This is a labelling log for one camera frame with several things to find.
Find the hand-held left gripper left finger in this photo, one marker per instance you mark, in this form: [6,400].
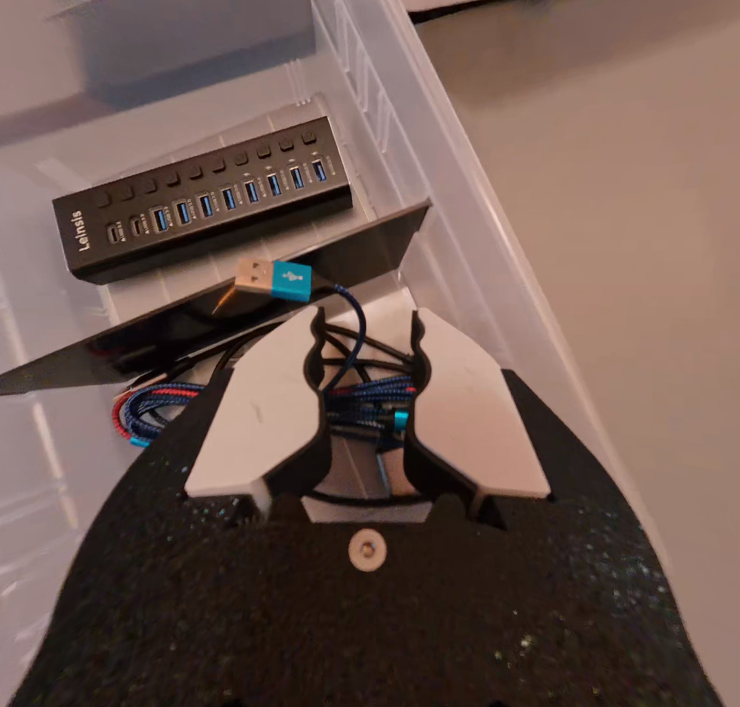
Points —
[260,418]

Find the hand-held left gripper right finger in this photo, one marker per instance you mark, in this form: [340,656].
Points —
[480,423]

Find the clear plastic storage box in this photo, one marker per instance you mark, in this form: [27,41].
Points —
[404,140]

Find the glossy black divider panel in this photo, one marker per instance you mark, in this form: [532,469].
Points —
[173,337]

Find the black multi-port USB hub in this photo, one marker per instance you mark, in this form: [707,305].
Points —
[202,227]

